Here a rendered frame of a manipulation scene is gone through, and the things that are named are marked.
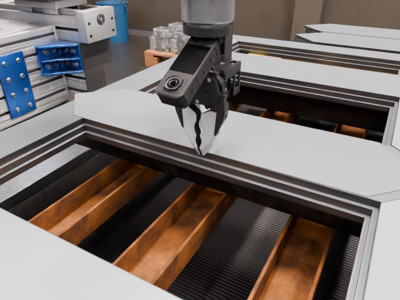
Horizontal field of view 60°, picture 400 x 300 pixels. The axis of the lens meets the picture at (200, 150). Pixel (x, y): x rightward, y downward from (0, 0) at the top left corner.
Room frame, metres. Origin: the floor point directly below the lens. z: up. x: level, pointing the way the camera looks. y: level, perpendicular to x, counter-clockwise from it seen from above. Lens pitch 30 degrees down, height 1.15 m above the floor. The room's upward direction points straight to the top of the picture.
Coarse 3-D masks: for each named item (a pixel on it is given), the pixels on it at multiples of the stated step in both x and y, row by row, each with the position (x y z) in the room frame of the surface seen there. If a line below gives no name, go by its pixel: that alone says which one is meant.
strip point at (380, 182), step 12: (384, 156) 0.50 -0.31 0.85; (396, 156) 0.50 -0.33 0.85; (372, 168) 0.46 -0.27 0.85; (384, 168) 0.46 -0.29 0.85; (396, 168) 0.46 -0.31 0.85; (372, 180) 0.43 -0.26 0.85; (384, 180) 0.43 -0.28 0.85; (396, 180) 0.43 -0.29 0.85; (372, 192) 0.40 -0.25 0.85; (384, 192) 0.40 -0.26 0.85
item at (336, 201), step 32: (352, 64) 1.12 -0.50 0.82; (384, 64) 1.08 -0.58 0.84; (320, 96) 0.84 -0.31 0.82; (352, 96) 0.81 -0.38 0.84; (384, 96) 0.78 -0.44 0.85; (64, 128) 0.61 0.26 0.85; (96, 128) 0.63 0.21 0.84; (0, 160) 0.49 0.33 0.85; (32, 160) 0.53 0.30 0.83; (160, 160) 0.54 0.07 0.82; (192, 160) 0.52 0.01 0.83; (224, 160) 0.50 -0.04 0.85; (288, 192) 0.43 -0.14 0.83; (320, 192) 0.42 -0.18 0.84; (352, 288) 0.26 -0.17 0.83
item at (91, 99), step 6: (108, 90) 0.81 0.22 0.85; (114, 90) 0.81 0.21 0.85; (120, 90) 0.81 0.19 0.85; (84, 96) 0.77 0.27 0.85; (90, 96) 0.77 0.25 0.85; (96, 96) 0.77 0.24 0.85; (102, 96) 0.77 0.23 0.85; (108, 96) 0.77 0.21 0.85; (78, 102) 0.73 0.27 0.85; (84, 102) 0.73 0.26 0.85; (90, 102) 0.73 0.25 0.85; (96, 102) 0.73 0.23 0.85; (78, 108) 0.70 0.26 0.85; (84, 108) 0.70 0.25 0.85
